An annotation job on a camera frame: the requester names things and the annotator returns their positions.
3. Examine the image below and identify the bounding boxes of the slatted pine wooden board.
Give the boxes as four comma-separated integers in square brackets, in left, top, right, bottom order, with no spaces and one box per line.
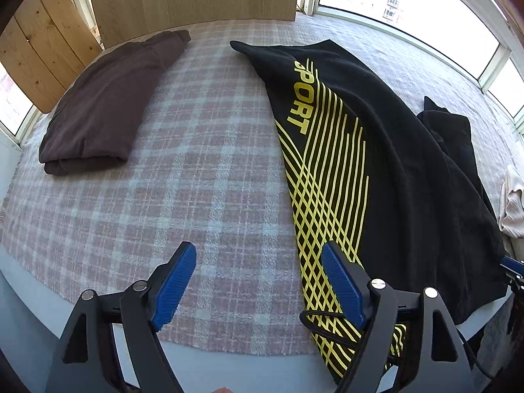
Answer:
[0,0,104,114]

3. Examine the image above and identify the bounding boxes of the pink plaid blanket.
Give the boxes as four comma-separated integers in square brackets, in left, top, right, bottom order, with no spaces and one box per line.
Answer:
[0,12,524,357]

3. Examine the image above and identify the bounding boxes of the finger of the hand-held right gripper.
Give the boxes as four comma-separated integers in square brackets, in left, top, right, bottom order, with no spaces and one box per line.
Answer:
[500,255,524,281]

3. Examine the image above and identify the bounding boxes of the cream knitted cloth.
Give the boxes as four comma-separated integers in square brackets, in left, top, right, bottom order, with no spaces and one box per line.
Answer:
[498,165,524,239]

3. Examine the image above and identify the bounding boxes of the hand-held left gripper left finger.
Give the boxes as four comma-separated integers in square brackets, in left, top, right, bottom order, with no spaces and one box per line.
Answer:
[44,241,197,393]

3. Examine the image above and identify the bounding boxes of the folded brown garment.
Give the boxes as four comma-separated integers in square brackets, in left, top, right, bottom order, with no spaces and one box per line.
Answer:
[39,30,192,177]

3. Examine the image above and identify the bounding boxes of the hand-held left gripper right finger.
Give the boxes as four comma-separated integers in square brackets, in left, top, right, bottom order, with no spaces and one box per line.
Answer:
[320,242,477,393]

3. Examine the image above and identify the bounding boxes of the black pants with yellow stripes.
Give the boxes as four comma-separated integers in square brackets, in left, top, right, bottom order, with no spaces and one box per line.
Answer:
[229,39,510,379]

